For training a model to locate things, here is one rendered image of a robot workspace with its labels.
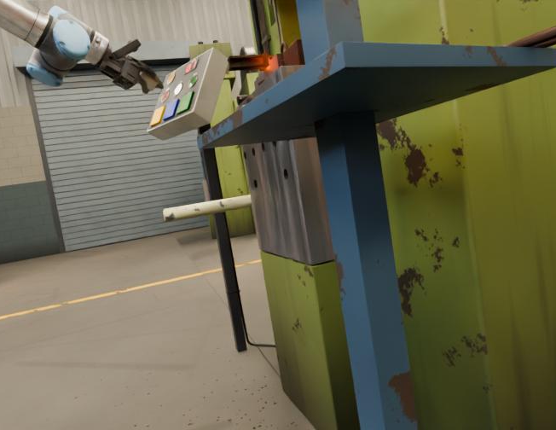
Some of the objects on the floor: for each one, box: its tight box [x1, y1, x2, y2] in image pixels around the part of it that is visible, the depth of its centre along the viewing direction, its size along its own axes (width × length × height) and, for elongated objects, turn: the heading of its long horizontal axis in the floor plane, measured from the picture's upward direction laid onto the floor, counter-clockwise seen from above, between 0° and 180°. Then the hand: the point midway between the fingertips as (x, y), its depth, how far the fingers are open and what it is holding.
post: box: [198, 124, 247, 352], centre depth 162 cm, size 4×4×108 cm
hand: (160, 84), depth 136 cm, fingers closed
